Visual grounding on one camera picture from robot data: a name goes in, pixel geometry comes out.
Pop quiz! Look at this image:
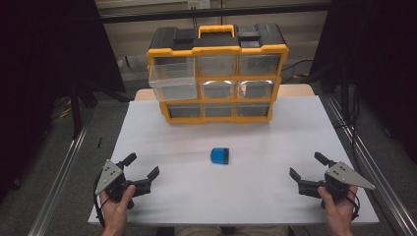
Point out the white wall socket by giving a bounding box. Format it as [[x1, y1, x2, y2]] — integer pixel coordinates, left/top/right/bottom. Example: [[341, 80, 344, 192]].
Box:
[[187, 0, 211, 11]]

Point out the set of clear closed drawers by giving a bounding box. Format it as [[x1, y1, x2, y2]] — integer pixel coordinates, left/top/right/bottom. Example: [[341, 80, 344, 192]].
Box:
[[166, 53, 282, 119]]

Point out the small blue plastic object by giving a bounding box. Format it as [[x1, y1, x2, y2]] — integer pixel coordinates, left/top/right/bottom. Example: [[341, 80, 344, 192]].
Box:
[[209, 147, 230, 165]]

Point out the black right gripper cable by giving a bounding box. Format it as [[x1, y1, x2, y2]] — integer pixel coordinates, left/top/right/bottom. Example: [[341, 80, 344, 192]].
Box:
[[346, 186, 361, 221]]

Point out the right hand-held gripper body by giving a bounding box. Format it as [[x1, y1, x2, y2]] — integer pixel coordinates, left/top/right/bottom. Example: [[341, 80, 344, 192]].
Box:
[[297, 160, 377, 202]]

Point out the aluminium floor rail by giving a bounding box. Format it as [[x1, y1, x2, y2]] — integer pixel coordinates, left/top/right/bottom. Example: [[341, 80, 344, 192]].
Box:
[[27, 123, 90, 236], [323, 94, 417, 236]]

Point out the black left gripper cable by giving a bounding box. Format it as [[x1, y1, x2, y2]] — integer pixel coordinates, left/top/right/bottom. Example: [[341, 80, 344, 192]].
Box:
[[92, 172, 111, 229]]

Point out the black floor cable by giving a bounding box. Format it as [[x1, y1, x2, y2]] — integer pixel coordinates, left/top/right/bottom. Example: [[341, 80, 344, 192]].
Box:
[[280, 58, 317, 85]]

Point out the person's left hand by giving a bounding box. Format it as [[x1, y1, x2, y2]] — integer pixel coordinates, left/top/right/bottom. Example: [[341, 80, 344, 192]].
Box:
[[99, 184, 137, 231]]

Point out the black horizontal bar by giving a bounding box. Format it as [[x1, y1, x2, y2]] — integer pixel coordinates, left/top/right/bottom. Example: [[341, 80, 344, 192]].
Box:
[[97, 2, 331, 25]]

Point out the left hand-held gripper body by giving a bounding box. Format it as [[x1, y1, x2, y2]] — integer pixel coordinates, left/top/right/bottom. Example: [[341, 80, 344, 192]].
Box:
[[94, 159, 152, 210]]

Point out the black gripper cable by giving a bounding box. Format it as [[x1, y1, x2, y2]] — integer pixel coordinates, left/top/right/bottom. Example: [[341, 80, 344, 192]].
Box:
[[92, 172, 111, 229], [346, 186, 361, 221]]

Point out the yellow black drawer organizer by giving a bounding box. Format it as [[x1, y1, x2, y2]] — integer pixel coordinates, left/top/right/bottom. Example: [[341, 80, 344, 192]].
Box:
[[146, 23, 290, 125]]

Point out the black curtain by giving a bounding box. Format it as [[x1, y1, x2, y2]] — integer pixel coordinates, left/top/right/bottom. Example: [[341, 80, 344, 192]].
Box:
[[0, 0, 126, 205], [308, 0, 417, 165]]

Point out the black metal stand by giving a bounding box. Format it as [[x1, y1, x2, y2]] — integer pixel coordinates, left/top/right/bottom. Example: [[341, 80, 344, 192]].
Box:
[[69, 82, 84, 140]]

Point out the person's right hand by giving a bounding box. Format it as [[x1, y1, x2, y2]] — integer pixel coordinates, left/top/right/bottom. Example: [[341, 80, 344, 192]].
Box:
[[317, 185, 359, 229]]

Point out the clear plastic drawer pulled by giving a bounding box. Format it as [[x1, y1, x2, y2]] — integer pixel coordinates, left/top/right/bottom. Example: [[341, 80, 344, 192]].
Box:
[[148, 56, 199, 102]]

